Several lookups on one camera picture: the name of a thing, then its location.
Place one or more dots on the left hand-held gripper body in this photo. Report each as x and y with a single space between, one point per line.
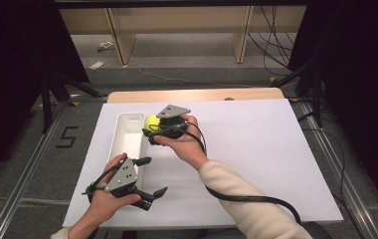
122 177

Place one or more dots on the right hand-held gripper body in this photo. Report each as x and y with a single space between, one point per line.
173 127

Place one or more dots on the yellow tennis ball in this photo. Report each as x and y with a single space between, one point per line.
151 123

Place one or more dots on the white plastic bin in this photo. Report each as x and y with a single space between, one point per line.
129 139

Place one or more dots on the person's right hand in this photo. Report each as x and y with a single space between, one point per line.
185 146

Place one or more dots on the person's left hand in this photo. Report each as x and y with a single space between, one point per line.
104 202

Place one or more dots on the dark round table grommet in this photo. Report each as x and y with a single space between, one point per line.
229 98

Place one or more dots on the white foam board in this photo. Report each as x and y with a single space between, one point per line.
260 132

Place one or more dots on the white paper slip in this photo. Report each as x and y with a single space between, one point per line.
96 65

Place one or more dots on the small white packet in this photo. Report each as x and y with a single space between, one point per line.
105 45

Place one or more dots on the black tripod stand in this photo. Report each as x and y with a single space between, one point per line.
316 99
46 106

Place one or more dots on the light wooden desk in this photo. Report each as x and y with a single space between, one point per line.
177 20

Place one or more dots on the black curtain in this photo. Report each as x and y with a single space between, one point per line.
11 66
366 83

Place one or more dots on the metal floor rail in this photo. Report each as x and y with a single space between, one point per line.
342 186
21 186

